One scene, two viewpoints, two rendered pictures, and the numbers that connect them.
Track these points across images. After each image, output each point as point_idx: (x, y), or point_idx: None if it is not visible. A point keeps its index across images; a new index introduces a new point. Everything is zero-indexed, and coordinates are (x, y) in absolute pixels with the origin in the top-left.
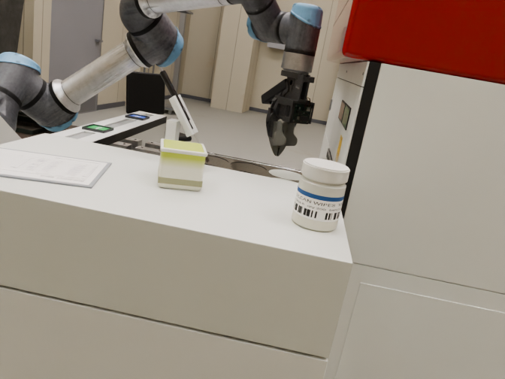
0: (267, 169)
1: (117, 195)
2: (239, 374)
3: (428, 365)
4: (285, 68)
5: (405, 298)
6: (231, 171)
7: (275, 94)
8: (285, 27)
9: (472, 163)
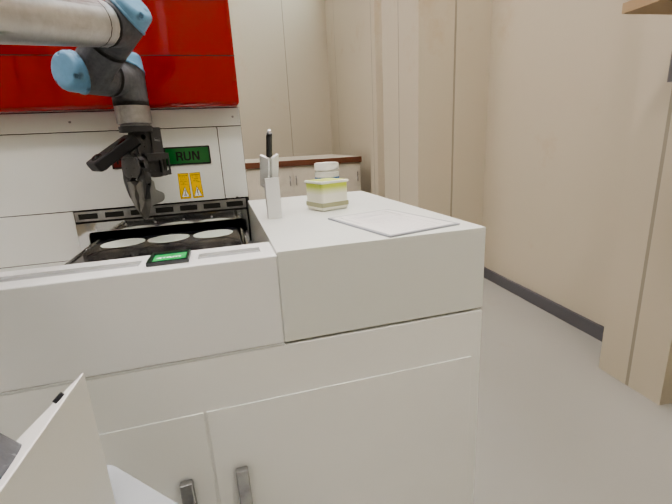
0: (111, 248)
1: (382, 207)
2: None
3: None
4: (146, 122)
5: None
6: (261, 210)
7: (124, 154)
8: (130, 78)
9: None
